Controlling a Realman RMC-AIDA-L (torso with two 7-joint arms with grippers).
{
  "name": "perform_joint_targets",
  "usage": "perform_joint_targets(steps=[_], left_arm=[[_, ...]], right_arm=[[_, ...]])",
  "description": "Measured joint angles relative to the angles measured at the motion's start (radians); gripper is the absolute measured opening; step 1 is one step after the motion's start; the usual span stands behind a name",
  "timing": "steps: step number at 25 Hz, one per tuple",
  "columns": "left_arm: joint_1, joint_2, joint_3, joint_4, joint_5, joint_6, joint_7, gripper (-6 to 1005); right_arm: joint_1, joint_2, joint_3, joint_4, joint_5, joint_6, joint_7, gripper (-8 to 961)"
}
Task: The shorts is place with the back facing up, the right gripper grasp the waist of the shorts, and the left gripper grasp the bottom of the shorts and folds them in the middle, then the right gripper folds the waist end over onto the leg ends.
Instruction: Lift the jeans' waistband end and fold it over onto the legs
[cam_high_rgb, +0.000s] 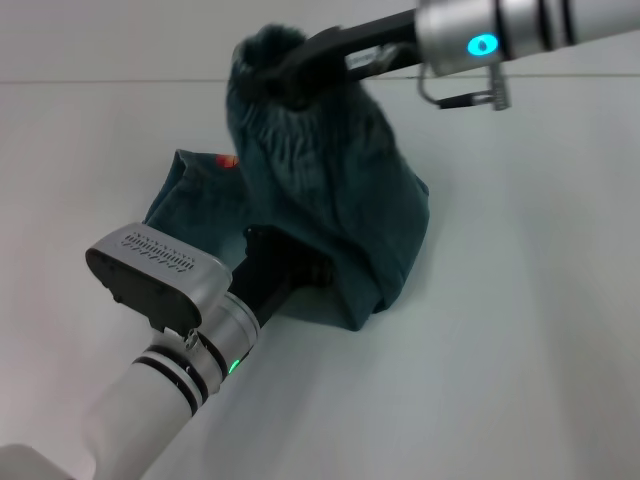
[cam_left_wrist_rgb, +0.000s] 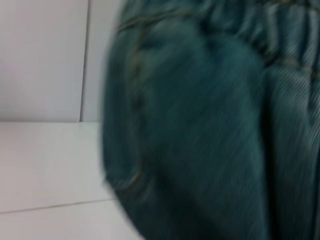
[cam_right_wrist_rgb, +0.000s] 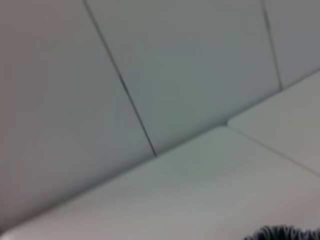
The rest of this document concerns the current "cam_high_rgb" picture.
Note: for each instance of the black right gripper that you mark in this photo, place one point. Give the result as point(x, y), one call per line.
point(370, 35)

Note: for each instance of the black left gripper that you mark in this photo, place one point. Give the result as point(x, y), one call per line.
point(270, 280)

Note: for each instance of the blue denim shorts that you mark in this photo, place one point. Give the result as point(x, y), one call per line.
point(340, 200)

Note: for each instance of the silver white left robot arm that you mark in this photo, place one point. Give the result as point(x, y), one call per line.
point(150, 400)

